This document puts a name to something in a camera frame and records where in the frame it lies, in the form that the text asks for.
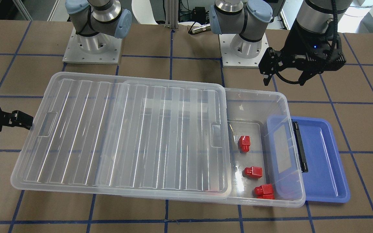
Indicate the aluminium frame post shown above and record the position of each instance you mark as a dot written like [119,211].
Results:
[171,10]

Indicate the red block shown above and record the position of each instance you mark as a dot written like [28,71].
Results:
[265,191]
[253,172]
[244,143]

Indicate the clear plastic box lid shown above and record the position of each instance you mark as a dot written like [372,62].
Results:
[69,137]

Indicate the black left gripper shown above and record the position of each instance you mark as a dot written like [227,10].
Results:
[298,43]

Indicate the clear plastic storage box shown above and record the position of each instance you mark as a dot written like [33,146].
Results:
[257,149]

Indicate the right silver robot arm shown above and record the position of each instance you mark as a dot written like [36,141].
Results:
[98,29]

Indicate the red block in box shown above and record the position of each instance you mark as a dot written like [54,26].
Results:
[253,172]

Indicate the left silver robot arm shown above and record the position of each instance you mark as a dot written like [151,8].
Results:
[250,20]

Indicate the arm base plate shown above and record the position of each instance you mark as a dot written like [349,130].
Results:
[98,49]
[238,53]

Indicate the blue plastic tray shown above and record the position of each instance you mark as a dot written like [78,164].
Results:
[304,160]

